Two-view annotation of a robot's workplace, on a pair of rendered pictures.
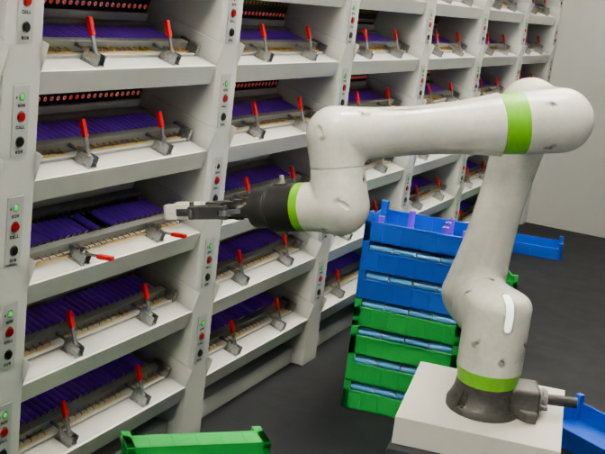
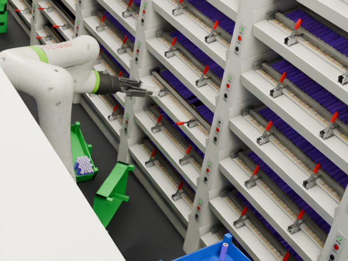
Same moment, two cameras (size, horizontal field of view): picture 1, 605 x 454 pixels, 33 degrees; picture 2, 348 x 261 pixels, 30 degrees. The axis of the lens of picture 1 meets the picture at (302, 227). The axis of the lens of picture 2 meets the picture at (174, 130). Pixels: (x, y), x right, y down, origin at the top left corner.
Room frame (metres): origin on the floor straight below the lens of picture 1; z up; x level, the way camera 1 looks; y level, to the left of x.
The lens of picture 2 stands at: (3.36, -1.74, 1.90)
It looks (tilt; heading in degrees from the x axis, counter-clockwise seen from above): 31 degrees down; 121
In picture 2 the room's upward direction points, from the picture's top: 11 degrees clockwise
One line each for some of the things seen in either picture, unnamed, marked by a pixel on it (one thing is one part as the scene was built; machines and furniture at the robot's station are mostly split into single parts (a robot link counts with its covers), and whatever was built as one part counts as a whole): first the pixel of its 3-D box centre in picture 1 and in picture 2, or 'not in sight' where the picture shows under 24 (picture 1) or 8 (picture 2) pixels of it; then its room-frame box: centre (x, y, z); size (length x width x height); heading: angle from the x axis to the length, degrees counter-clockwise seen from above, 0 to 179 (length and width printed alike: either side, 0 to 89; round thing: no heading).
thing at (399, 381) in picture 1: (406, 366); not in sight; (2.75, -0.34, 0.12); 0.30 x 0.20 x 0.08; 74
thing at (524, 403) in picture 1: (512, 396); not in sight; (1.95, -0.46, 0.37); 0.26 x 0.15 x 0.06; 87
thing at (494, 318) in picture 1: (492, 332); not in sight; (1.97, -0.40, 0.49); 0.16 x 0.13 x 0.19; 9
